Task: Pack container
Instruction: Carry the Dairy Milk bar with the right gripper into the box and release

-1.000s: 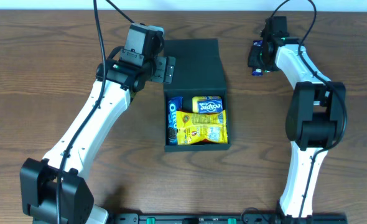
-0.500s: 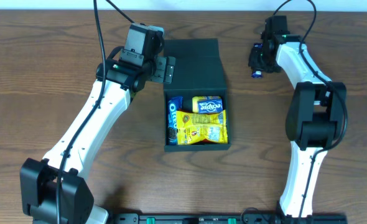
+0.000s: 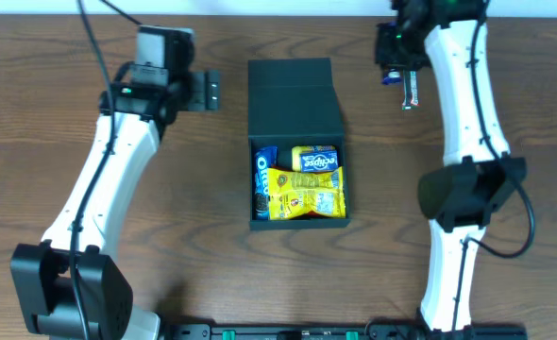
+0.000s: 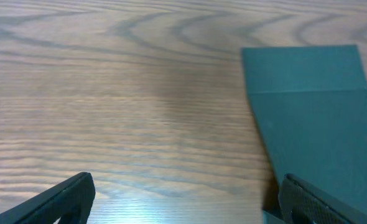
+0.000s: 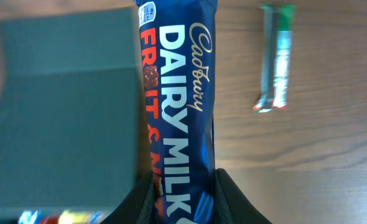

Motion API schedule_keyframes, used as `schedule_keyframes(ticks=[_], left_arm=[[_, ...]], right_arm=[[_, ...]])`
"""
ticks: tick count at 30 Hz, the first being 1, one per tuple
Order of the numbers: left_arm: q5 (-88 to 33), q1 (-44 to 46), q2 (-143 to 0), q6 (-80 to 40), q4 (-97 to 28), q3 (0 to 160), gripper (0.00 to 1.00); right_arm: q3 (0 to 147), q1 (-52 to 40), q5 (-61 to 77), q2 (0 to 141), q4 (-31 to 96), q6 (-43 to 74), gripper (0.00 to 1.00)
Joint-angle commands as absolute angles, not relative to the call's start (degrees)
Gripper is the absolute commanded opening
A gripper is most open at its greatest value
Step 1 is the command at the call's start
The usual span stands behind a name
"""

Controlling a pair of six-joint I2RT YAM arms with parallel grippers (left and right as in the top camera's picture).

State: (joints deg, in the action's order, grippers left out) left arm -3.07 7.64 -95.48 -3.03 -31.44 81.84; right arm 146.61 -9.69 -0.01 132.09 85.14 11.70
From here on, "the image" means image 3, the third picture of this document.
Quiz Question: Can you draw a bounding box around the purple dairy milk bar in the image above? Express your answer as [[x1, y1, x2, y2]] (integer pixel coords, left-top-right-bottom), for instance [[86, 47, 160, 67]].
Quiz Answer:
[[381, 68, 402, 85]]

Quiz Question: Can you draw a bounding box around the green chocolate bar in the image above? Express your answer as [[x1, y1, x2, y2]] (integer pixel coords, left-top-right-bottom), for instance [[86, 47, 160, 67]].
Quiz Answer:
[[401, 70, 419, 111]]

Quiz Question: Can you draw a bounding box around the dark green box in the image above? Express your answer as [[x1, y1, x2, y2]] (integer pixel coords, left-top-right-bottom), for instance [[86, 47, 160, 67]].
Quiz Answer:
[[248, 58, 350, 231]]

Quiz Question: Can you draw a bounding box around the blue oreo cookie pack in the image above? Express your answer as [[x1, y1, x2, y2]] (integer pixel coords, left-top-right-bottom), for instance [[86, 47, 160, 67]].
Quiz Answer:
[[253, 146, 278, 220]]

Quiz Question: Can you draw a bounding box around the yellow candy roll tube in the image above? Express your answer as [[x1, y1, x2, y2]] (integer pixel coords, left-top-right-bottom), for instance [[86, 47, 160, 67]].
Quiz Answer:
[[292, 145, 338, 172]]

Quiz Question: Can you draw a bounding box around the yellow candy bag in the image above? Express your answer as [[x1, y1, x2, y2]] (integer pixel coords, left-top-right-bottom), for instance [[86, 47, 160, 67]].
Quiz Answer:
[[269, 167, 346, 220]]

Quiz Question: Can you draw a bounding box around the blue eclipse mint tin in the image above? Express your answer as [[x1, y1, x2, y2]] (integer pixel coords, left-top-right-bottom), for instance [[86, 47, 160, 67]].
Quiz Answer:
[[300, 150, 339, 173]]

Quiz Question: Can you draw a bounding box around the red candy bag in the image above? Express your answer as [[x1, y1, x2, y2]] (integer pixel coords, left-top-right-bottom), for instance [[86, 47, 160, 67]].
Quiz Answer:
[[306, 211, 326, 217]]

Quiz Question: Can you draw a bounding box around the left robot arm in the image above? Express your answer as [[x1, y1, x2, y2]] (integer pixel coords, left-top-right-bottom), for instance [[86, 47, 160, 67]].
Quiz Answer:
[[10, 63, 220, 339]]

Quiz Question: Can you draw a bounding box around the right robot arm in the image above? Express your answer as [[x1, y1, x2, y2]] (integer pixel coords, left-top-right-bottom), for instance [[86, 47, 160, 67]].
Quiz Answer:
[[375, 0, 536, 339]]

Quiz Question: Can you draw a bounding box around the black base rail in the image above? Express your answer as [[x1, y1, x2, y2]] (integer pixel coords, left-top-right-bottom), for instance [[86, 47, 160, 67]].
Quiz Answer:
[[160, 323, 529, 340]]

